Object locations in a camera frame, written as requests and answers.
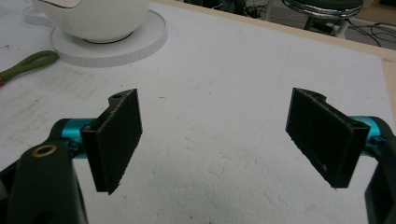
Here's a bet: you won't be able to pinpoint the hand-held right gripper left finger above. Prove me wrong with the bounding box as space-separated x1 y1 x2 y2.
49 88 144 196

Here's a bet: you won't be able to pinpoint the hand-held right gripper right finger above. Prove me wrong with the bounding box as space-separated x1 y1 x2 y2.
285 87 385 189

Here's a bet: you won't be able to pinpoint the white round base disc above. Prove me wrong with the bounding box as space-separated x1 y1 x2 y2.
50 8 169 68

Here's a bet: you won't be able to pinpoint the chrome stool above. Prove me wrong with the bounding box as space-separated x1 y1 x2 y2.
281 0 364 39

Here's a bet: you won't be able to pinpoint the white round appliance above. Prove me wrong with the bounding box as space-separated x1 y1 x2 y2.
31 0 151 44

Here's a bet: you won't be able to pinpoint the green cord loop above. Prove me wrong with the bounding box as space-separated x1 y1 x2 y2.
0 49 60 88

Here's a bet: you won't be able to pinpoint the black floor cables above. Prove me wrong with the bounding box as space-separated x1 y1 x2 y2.
345 17 396 49

